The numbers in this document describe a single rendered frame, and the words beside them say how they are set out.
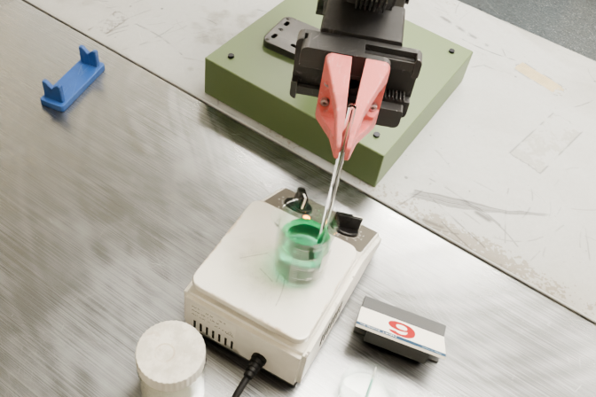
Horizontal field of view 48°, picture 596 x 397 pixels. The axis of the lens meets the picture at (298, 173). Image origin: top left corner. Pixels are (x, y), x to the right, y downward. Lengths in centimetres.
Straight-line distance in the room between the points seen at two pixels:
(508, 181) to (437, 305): 23
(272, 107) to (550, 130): 40
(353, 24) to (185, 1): 56
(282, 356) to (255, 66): 40
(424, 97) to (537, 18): 218
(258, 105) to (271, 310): 34
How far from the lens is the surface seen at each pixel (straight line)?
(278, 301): 61
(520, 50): 113
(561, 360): 77
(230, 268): 62
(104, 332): 70
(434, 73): 92
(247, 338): 63
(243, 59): 88
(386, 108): 56
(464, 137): 93
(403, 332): 69
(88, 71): 94
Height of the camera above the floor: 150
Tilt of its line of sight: 47 degrees down
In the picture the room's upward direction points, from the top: 10 degrees clockwise
